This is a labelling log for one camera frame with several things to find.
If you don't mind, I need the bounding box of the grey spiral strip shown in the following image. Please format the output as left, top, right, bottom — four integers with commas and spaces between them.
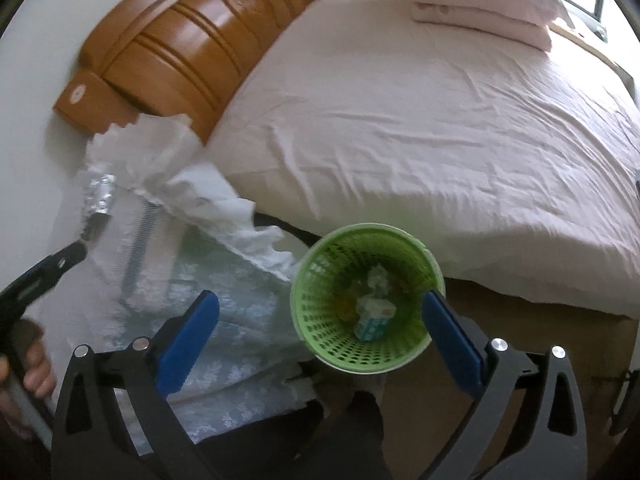
121, 197, 157, 297

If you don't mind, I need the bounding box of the window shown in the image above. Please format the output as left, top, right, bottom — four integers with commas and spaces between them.
555, 0, 615, 43

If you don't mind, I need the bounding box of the white paper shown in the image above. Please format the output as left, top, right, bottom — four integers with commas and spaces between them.
350, 262, 396, 301

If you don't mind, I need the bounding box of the wooden headboard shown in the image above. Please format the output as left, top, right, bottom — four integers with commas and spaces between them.
52, 0, 326, 142

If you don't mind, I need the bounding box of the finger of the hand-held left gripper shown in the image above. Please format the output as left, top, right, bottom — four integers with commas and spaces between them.
0, 240, 89, 312

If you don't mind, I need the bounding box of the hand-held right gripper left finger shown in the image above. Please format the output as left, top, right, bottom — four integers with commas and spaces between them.
51, 290, 221, 480

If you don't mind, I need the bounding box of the white lace tablecloth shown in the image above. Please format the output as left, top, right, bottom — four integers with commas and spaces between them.
30, 112, 323, 457

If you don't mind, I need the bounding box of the green plastic basket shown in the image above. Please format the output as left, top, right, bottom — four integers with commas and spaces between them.
290, 222, 447, 376

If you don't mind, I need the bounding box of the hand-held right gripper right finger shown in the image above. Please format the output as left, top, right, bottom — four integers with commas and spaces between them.
421, 290, 588, 480

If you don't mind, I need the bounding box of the person's left hand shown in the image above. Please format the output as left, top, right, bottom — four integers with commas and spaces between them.
0, 320, 57, 442

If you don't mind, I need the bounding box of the bed with pink sheet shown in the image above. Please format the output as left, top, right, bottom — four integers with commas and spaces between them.
207, 0, 640, 320

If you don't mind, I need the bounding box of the silver foil wrapper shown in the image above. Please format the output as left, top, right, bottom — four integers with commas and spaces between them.
75, 172, 118, 242

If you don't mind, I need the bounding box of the blue and white carton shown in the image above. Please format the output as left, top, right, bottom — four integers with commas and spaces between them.
354, 296, 396, 342

